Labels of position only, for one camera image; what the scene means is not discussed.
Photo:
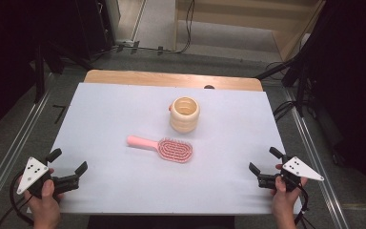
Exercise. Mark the pink hairbrush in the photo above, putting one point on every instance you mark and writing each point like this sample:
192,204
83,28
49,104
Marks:
175,150

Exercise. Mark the white board sheet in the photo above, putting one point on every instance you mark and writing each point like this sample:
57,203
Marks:
124,184

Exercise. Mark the metal floor rail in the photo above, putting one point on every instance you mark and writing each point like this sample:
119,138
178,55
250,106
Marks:
314,159
16,140

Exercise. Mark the cream ribbed cup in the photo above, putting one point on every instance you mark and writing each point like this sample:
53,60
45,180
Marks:
184,122

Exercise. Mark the white power strip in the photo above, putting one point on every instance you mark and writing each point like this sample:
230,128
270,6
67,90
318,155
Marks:
124,42

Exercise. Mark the person's right hand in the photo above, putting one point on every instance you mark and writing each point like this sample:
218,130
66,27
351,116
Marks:
284,205

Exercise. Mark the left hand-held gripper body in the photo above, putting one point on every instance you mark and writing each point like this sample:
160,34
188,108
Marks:
31,173

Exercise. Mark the black metal stand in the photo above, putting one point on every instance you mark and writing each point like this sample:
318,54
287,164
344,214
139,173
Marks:
39,73
300,86

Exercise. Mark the dark cabinet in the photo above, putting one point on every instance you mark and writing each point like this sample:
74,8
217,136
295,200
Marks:
95,28

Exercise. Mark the light wooden furniture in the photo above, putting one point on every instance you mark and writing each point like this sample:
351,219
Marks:
251,9

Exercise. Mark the person's left hand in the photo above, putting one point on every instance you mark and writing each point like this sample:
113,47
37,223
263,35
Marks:
46,210

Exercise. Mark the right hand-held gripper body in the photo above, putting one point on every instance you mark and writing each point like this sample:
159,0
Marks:
300,170

